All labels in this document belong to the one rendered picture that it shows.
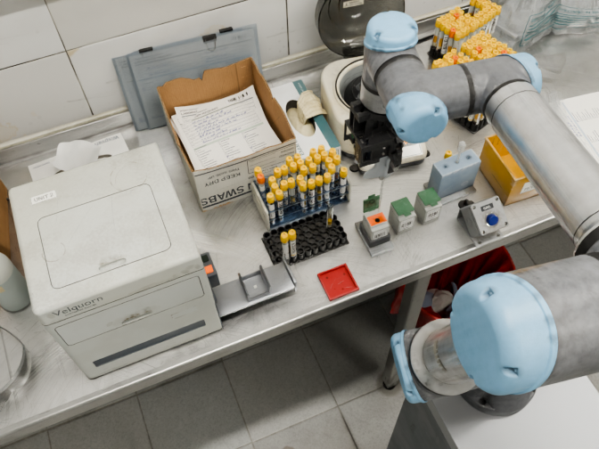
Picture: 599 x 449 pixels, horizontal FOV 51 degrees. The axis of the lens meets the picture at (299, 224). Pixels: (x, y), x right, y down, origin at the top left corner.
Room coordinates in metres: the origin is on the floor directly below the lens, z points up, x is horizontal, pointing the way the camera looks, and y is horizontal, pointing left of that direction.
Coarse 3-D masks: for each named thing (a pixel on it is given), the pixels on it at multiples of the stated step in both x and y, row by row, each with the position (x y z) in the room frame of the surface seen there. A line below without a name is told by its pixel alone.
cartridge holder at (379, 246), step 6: (360, 222) 0.78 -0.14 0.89; (360, 228) 0.76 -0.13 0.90; (360, 234) 0.75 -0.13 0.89; (366, 234) 0.73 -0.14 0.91; (366, 240) 0.73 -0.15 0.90; (378, 240) 0.72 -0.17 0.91; (384, 240) 0.72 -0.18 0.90; (366, 246) 0.72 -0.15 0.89; (372, 246) 0.71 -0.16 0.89; (378, 246) 0.72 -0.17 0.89; (384, 246) 0.72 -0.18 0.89; (390, 246) 0.72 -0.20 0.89; (372, 252) 0.70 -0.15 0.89; (378, 252) 0.70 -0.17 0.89; (384, 252) 0.71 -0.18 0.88
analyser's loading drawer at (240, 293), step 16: (256, 272) 0.64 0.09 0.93; (272, 272) 0.65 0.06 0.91; (288, 272) 0.64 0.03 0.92; (224, 288) 0.62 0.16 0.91; (240, 288) 0.61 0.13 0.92; (256, 288) 0.61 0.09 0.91; (272, 288) 0.61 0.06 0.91; (288, 288) 0.61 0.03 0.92; (224, 304) 0.58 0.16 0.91; (240, 304) 0.58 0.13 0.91
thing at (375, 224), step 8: (376, 208) 0.77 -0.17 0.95; (368, 216) 0.75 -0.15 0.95; (376, 216) 0.75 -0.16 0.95; (384, 216) 0.75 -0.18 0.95; (368, 224) 0.74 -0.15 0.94; (376, 224) 0.73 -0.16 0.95; (384, 224) 0.74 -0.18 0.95; (368, 232) 0.73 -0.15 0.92; (376, 232) 0.72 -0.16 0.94; (384, 232) 0.73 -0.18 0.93
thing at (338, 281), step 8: (344, 264) 0.68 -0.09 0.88; (328, 272) 0.66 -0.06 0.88; (336, 272) 0.66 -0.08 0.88; (344, 272) 0.66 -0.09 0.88; (320, 280) 0.64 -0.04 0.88; (328, 280) 0.64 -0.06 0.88; (336, 280) 0.64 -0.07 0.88; (344, 280) 0.64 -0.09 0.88; (352, 280) 0.64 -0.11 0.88; (328, 288) 0.63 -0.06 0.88; (336, 288) 0.62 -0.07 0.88; (344, 288) 0.62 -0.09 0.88; (352, 288) 0.62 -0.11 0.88; (328, 296) 0.60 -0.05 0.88; (336, 296) 0.60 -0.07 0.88
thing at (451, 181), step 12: (456, 156) 0.89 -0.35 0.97; (468, 156) 0.89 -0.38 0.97; (432, 168) 0.87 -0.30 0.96; (444, 168) 0.86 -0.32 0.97; (456, 168) 0.85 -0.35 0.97; (468, 168) 0.86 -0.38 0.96; (432, 180) 0.86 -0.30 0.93; (444, 180) 0.84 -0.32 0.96; (456, 180) 0.85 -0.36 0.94; (468, 180) 0.87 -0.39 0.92; (444, 192) 0.84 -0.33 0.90; (456, 192) 0.85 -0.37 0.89; (468, 192) 0.85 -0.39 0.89; (444, 204) 0.83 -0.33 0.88
